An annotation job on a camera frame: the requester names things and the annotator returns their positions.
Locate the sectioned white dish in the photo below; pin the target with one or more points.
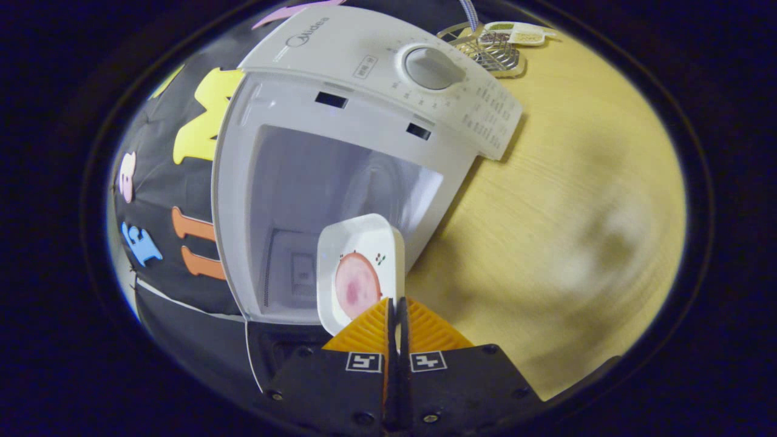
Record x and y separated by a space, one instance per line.
525 36

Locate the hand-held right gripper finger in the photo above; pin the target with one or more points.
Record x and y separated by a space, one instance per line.
405 376
390 376

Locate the white microwave oven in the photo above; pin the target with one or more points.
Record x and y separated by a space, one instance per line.
340 103

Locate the white plate with pink food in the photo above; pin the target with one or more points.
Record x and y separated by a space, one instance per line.
364 243

